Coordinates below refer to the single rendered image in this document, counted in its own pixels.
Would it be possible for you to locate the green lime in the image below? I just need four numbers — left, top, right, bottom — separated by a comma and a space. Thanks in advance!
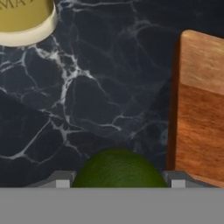
71, 147, 169, 188

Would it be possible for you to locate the yellow condiment jar white base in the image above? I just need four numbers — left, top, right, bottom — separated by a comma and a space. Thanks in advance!
0, 0, 59, 47

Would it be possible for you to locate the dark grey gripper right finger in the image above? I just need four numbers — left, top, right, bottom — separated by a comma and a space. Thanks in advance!
161, 170, 219, 188

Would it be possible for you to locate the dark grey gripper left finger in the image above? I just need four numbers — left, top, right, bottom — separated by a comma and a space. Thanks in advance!
27, 170, 77, 188

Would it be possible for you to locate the wooden cutting board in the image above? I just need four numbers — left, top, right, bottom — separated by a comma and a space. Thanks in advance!
165, 29, 224, 188

